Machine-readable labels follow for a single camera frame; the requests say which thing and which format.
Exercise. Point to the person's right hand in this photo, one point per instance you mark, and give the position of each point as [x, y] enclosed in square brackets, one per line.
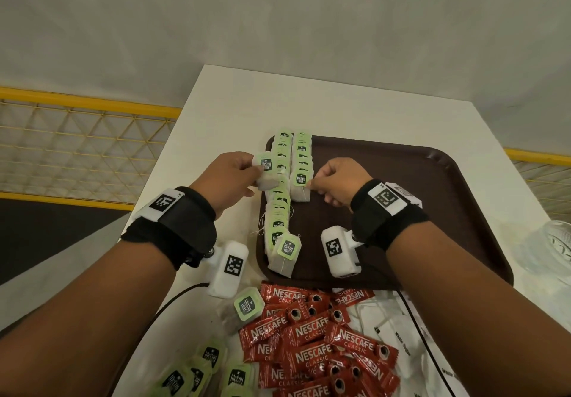
[345, 182]

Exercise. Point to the person's left hand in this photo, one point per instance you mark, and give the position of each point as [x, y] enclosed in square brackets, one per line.
[223, 182]

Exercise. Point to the green tagged tea bag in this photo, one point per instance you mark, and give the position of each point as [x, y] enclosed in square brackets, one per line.
[301, 184]

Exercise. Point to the handful of tea bags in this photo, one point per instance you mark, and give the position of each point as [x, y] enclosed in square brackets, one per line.
[266, 171]

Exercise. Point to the brown tray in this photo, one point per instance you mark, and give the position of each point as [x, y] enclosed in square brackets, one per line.
[424, 209]

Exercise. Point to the pile of white sugar sachets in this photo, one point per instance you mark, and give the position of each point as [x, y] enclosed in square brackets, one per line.
[401, 334]

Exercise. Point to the pile of red Nescafe sachets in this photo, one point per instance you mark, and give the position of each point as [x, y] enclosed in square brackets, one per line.
[312, 343]

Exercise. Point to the pile of green tea bags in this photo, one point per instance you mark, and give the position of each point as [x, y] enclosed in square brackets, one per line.
[209, 365]

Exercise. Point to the clear patterned glass cup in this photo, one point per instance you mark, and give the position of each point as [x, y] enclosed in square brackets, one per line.
[548, 249]

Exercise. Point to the person's right forearm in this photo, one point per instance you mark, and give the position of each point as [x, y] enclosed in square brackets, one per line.
[482, 321]

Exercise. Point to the person's left forearm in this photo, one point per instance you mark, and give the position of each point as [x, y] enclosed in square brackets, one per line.
[80, 329]

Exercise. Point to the black right wristband with markers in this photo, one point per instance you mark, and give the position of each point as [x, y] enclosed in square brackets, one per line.
[388, 222]

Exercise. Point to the black wristband with markers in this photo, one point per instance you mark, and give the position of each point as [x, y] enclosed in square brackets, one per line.
[388, 222]
[183, 227]

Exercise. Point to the black left wristband with markers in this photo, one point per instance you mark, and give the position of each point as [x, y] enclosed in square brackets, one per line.
[183, 227]

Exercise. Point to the yellow mesh railing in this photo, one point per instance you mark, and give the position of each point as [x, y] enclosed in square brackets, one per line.
[540, 158]
[80, 151]

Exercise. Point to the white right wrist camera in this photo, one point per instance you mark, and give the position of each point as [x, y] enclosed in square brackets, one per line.
[339, 251]

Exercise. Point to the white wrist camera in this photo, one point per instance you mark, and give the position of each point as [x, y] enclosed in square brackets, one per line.
[229, 271]
[339, 251]

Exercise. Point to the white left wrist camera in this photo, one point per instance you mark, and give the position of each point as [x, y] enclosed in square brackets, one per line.
[229, 271]

